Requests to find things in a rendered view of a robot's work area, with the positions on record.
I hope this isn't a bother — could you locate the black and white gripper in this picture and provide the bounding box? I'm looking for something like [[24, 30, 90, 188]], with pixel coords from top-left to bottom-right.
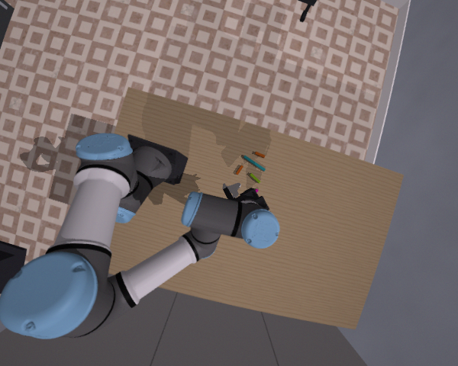
[[223, 183, 269, 210]]

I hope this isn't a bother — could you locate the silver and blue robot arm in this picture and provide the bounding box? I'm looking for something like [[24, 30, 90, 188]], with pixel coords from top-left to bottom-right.
[[0, 133, 279, 339]]

